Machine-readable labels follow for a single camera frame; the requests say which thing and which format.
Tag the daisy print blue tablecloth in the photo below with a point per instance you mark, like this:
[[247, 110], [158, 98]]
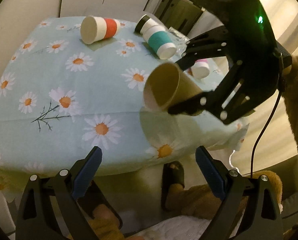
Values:
[[60, 97]]

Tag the teal banded paper cup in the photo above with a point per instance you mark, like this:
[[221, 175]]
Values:
[[159, 41]]

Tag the pink banded paper cup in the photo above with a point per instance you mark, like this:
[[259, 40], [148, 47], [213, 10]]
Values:
[[200, 69]]

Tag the black and white cup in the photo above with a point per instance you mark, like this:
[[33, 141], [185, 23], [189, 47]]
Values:
[[144, 24]]

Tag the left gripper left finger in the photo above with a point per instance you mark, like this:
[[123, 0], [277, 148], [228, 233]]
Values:
[[36, 218]]

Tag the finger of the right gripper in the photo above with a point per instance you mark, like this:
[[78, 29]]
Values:
[[192, 106], [190, 55]]

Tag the brown paper cup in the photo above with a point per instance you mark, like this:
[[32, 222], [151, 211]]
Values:
[[166, 86]]

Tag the black slipper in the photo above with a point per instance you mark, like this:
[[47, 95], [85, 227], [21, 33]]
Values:
[[173, 173]]

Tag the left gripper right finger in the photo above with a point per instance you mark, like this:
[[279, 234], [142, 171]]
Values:
[[249, 208]]

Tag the red banded paper cup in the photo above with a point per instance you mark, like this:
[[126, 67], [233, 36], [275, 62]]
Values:
[[95, 29]]

